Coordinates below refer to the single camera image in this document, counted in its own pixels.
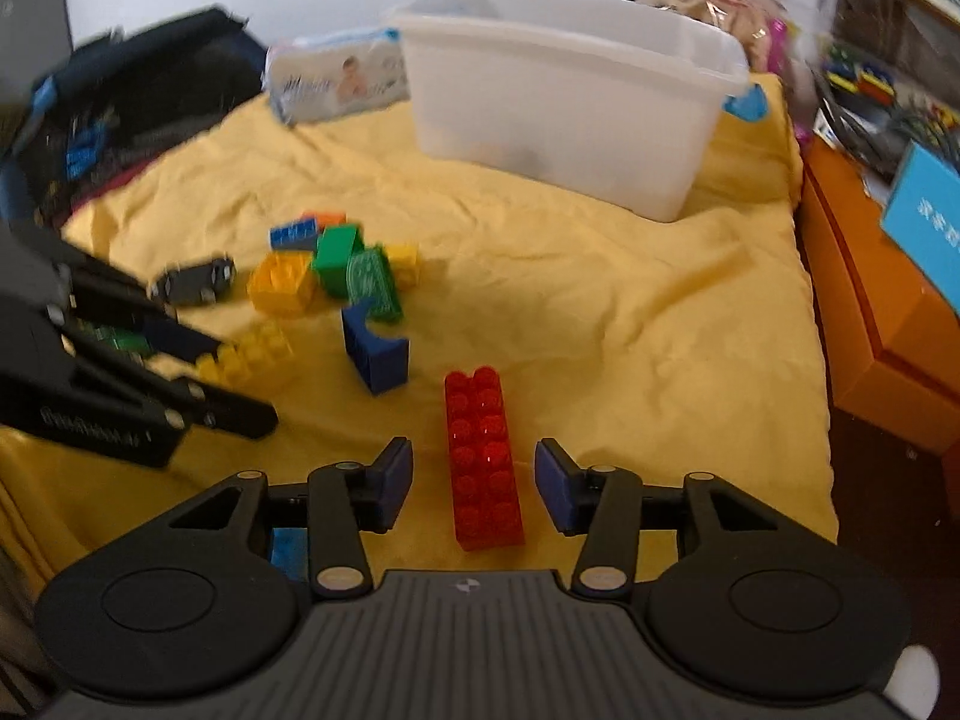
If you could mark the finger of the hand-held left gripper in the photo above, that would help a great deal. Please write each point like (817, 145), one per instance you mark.
(232, 416)
(180, 339)

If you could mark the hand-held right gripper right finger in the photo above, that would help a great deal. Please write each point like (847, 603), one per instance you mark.
(555, 487)

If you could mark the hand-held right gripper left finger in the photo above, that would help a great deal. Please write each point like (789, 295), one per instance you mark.
(396, 480)

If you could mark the black toy car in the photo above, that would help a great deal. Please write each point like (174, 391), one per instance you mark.
(191, 281)

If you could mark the long yellow block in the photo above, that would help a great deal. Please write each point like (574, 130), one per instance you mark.
(251, 352)

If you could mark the long red block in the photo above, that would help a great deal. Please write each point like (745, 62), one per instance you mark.
(480, 457)

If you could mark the blue arch block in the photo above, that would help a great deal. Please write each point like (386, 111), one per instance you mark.
(375, 360)

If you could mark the small blue block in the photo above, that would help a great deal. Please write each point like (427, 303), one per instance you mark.
(289, 555)

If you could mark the orange and blue block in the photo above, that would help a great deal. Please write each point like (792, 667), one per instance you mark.
(292, 234)

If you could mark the green patterned block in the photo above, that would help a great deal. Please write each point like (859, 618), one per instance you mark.
(371, 285)

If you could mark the small yellow block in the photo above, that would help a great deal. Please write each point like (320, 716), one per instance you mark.
(403, 262)

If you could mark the white plastic bin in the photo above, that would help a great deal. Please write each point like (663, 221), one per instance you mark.
(562, 105)

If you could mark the yellow cloth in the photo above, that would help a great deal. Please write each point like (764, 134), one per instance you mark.
(600, 315)

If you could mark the dark blue backpack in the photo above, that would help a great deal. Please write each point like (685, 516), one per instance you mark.
(150, 90)

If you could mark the wet wipes pack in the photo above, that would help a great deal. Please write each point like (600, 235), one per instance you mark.
(337, 79)

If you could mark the dark grey panel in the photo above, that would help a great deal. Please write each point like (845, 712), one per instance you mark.
(30, 22)

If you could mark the orange box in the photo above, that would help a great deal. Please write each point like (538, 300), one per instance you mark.
(862, 300)

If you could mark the light blue card box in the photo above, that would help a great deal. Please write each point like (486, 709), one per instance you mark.
(926, 217)

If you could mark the pink foil wrapper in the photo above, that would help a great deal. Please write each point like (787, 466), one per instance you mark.
(784, 45)

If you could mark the clear bag of crackers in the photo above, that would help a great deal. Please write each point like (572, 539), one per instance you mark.
(720, 7)

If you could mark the pile of colourful wooden shapes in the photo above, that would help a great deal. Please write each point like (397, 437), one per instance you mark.
(862, 79)

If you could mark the clear plastic box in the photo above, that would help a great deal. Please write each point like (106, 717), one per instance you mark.
(885, 30)

